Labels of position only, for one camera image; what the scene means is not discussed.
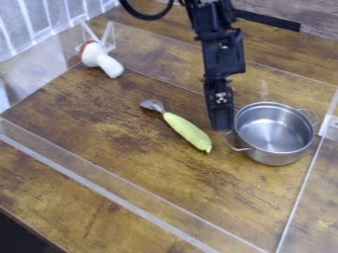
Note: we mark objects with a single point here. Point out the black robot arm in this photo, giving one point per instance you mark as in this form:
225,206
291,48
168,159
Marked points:
212,20

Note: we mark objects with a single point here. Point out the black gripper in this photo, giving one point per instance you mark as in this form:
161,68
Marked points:
224,60

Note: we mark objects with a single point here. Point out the black strip on table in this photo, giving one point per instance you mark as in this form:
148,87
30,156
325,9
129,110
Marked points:
268,20

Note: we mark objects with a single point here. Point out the clear acrylic stand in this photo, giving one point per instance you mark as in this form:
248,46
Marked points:
104,37

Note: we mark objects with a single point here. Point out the white toy mushroom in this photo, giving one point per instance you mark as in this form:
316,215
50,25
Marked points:
94,56

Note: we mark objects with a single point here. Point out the stainless steel pot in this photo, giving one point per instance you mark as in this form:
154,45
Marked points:
272,132

